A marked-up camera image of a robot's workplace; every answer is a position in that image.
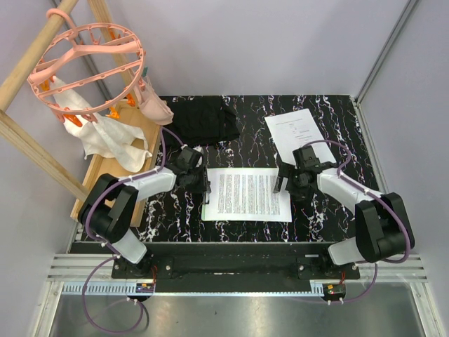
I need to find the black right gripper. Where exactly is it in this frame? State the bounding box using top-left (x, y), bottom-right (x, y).
top-left (273, 161), bottom-right (314, 202)

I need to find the green clipboard folder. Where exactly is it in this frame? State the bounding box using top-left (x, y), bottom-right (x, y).
top-left (201, 200), bottom-right (208, 221)

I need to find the white paper stack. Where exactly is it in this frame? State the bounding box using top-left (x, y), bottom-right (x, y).
top-left (264, 109), bottom-right (324, 164)

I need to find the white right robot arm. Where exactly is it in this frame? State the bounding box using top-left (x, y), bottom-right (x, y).
top-left (273, 141), bottom-right (415, 279)

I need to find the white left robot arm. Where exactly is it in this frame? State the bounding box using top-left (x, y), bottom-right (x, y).
top-left (77, 145), bottom-right (210, 278)

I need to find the black marble pattern mat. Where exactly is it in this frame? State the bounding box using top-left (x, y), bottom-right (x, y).
top-left (133, 95), bottom-right (379, 242)

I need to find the black cloth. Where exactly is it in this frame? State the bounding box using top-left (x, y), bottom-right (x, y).
top-left (167, 96), bottom-right (240, 146)

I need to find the pink bra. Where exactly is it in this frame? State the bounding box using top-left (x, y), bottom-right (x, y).
top-left (136, 77), bottom-right (174, 126)

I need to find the wooden tray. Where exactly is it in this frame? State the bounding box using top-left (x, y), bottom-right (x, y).
top-left (70, 100), bottom-right (161, 227)

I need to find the white towel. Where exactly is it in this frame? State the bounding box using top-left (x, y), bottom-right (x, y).
top-left (52, 75), bottom-right (154, 173)

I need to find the pink round clothes hanger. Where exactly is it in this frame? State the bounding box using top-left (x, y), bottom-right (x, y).
top-left (27, 8), bottom-right (145, 126)

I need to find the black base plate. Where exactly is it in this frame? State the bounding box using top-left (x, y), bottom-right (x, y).
top-left (112, 242), bottom-right (360, 296)

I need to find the grey slotted cable duct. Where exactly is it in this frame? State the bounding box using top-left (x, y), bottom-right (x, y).
top-left (85, 282), bottom-right (324, 297)

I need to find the wooden rack frame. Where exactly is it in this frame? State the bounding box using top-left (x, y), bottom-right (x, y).
top-left (0, 0), bottom-right (122, 213)

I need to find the aluminium corner post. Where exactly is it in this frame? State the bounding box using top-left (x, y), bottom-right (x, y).
top-left (354, 0), bottom-right (422, 106)

